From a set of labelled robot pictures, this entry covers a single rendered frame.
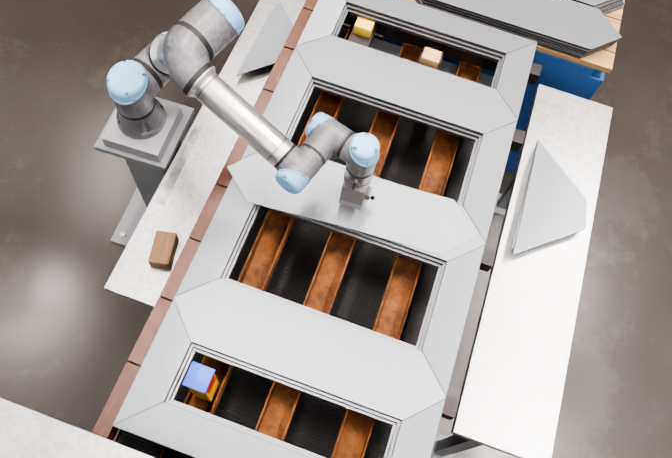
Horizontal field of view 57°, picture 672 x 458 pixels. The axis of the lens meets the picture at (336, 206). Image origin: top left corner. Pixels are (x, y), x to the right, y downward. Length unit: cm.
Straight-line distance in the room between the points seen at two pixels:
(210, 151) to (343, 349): 80
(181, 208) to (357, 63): 72
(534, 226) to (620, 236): 113
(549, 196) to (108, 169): 183
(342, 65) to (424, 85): 27
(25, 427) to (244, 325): 54
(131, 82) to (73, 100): 124
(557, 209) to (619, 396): 103
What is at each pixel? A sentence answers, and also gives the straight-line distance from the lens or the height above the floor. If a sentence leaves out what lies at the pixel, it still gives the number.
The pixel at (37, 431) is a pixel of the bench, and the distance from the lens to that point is 149.
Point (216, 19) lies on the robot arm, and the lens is 156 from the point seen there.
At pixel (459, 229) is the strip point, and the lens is 181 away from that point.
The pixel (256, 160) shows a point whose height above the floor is 85.
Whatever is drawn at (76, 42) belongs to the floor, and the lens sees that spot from 332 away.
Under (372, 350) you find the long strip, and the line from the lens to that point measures 165.
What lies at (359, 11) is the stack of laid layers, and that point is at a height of 83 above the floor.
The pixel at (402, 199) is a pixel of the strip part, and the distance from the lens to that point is 180.
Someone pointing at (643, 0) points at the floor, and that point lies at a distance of 395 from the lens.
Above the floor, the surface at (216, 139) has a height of 68.
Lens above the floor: 244
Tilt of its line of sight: 64 degrees down
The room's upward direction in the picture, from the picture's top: 11 degrees clockwise
